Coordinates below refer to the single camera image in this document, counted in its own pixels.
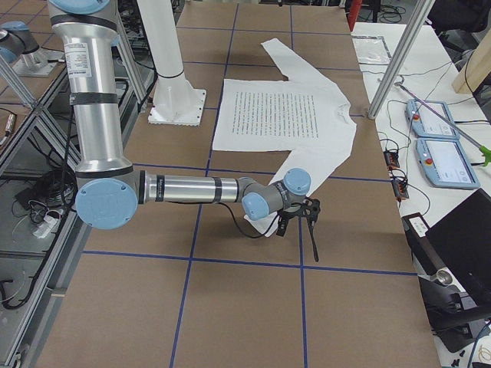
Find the white camera mast with base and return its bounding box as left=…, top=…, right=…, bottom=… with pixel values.
left=137, top=0, right=206, bottom=127

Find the reacher grabber stick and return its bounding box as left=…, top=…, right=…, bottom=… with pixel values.
left=394, top=82, right=491, bottom=167

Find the clear plastic bag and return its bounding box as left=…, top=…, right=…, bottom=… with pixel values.
left=352, top=35, right=392, bottom=65

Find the orange circuit board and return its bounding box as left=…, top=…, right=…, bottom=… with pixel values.
left=384, top=150, right=400, bottom=170
left=391, top=177, right=409, bottom=202

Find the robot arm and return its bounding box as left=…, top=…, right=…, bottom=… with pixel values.
left=48, top=1, right=320, bottom=235
left=1, top=21, right=39, bottom=64

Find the blue teach pendant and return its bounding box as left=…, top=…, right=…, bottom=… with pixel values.
left=405, top=99, right=460, bottom=140
left=416, top=138, right=480, bottom=189

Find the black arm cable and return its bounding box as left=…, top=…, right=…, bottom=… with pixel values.
left=220, top=202, right=281, bottom=241

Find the white long-sleeve printed shirt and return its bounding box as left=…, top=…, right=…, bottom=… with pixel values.
left=212, top=37, right=358, bottom=241

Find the black laptop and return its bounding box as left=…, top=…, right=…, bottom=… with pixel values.
left=402, top=189, right=490, bottom=305

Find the red cylinder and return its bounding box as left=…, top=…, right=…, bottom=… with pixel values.
left=348, top=0, right=363, bottom=31

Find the lower blue teach pendant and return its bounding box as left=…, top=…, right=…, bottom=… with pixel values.
left=416, top=138, right=480, bottom=189

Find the aluminium frame post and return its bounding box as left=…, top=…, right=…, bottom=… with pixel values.
left=367, top=0, right=435, bottom=120

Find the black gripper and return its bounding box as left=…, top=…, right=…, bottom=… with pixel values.
left=276, top=212, right=319, bottom=262

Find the upper blue teach pendant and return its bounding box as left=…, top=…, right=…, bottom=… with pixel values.
left=405, top=99, right=460, bottom=140

